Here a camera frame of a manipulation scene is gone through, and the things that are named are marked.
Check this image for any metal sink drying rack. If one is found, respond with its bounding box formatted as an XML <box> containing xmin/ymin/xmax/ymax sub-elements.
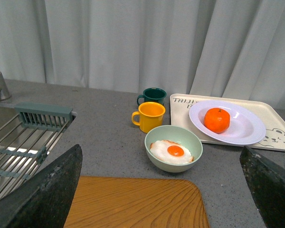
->
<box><xmin>0</xmin><ymin>102</ymin><xmax>75</xmax><ymax>199</ymax></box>

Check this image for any white ridged plate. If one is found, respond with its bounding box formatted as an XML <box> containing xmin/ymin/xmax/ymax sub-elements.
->
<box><xmin>189</xmin><ymin>100</ymin><xmax>266</xmax><ymax>145</ymax></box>

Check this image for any light green bowl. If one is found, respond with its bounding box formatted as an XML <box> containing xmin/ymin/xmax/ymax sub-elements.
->
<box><xmin>144</xmin><ymin>125</ymin><xmax>203</xmax><ymax>173</ymax></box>

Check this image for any fake fried egg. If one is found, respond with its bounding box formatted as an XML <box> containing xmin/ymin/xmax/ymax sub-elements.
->
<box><xmin>149</xmin><ymin>140</ymin><xmax>194</xmax><ymax>164</ymax></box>

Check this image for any yellow enamel mug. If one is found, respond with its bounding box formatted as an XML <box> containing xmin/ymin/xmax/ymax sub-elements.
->
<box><xmin>131</xmin><ymin>102</ymin><xmax>166</xmax><ymax>133</ymax></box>

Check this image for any wooden cutting board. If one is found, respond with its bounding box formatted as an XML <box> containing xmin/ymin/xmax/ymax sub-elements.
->
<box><xmin>64</xmin><ymin>176</ymin><xmax>210</xmax><ymax>228</ymax></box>

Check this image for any cream bear serving tray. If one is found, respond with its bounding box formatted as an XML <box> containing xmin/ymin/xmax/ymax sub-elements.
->
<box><xmin>170</xmin><ymin>94</ymin><xmax>285</xmax><ymax>152</ymax></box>

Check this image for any dark green enamel mug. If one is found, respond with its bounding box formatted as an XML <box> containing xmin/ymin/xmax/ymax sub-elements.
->
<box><xmin>136</xmin><ymin>87</ymin><xmax>167</xmax><ymax>105</ymax></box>

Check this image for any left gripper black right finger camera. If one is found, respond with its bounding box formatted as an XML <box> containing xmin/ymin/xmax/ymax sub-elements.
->
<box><xmin>239</xmin><ymin>146</ymin><xmax>285</xmax><ymax>228</ymax></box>

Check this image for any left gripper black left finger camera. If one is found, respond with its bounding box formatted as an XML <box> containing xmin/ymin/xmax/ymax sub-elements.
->
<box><xmin>0</xmin><ymin>144</ymin><xmax>83</xmax><ymax>228</ymax></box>

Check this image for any orange mandarin fruit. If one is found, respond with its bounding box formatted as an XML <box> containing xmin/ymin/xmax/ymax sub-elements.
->
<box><xmin>204</xmin><ymin>107</ymin><xmax>230</xmax><ymax>133</ymax></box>

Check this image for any white curtain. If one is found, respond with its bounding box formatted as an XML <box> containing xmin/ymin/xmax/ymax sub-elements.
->
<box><xmin>0</xmin><ymin>0</ymin><xmax>285</xmax><ymax>109</ymax></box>

